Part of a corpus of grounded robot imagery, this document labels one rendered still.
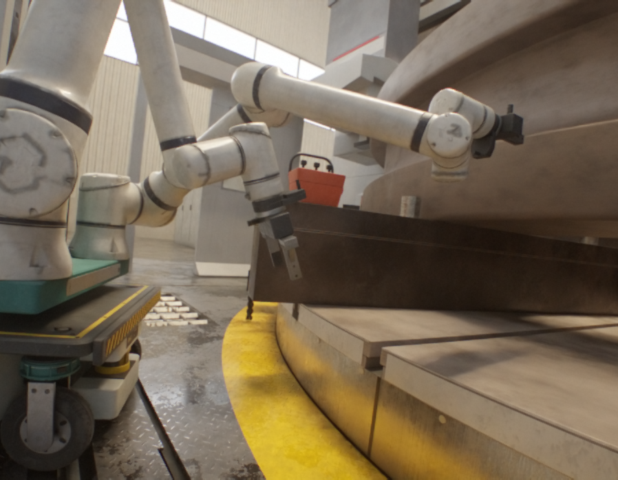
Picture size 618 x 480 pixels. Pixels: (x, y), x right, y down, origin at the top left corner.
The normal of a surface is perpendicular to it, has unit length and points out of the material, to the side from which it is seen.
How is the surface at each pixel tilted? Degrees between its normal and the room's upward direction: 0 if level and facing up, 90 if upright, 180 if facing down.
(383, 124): 115
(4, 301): 90
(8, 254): 68
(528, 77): 90
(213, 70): 90
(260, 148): 90
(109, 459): 0
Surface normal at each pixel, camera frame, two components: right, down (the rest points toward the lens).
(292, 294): 0.29, 0.07
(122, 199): 0.91, 0.11
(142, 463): 0.11, -0.99
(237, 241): 0.58, 0.09
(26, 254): 0.67, -0.28
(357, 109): -0.46, 0.10
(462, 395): -0.85, -0.07
